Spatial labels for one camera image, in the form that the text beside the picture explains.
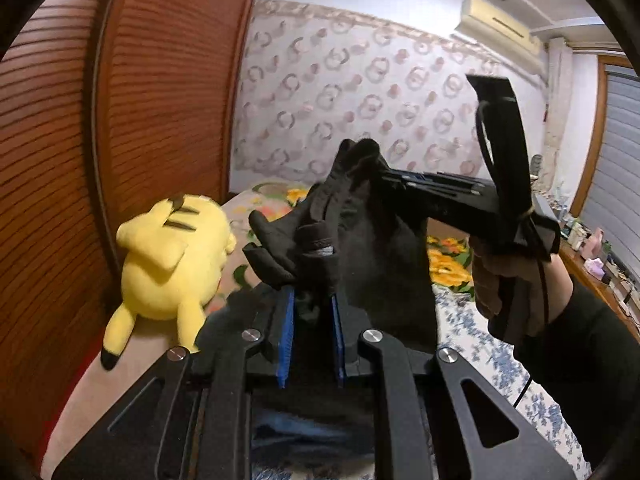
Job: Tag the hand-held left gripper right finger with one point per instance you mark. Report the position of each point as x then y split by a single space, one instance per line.
340 345

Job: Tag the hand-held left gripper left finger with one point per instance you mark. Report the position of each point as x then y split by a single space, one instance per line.
286 340

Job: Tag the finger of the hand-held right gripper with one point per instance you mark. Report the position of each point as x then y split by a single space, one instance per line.
450 177
430 192

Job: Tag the black fabric gloves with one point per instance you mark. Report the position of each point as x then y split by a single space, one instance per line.
380 270

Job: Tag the person's right forearm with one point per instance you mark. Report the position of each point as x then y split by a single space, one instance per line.
585 360

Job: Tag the person's right hand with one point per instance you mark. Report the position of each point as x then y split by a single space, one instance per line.
492 285

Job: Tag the yellow flower brown blanket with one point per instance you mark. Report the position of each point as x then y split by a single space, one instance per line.
445 260

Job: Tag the grey window shutter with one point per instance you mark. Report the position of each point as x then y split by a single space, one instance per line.
620 160

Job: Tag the clutter of small items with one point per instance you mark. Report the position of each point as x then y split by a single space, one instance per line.
590 250

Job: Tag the blue floral white bedsheet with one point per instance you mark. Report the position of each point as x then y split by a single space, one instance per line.
475 340

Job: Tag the yellow plush toy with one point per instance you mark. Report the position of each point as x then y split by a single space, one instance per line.
160 270

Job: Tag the white air conditioner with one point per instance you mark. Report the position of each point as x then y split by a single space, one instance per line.
500 22

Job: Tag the wooden cabinet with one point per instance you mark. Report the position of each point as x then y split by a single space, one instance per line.
605 300

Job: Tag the wooden louvered wardrobe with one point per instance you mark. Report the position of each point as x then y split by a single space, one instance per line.
150 110

